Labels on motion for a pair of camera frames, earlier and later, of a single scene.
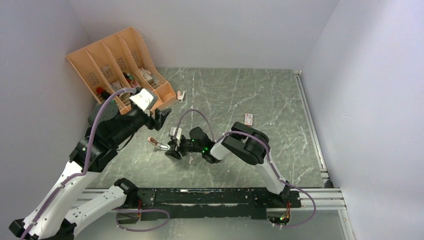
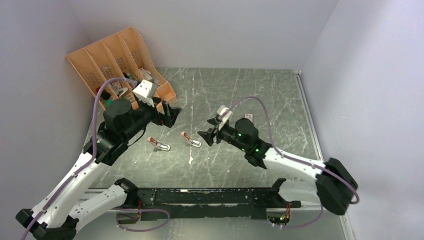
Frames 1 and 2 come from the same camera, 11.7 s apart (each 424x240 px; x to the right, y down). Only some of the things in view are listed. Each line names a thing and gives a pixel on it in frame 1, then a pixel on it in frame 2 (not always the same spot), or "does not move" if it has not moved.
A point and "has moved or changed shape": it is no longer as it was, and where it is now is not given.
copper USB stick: [179, 97] has moved or changed shape
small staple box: [248, 119] does not move
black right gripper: [177, 147] → [208, 136]
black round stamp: [105, 95] does not move
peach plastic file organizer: [118, 63] does not move
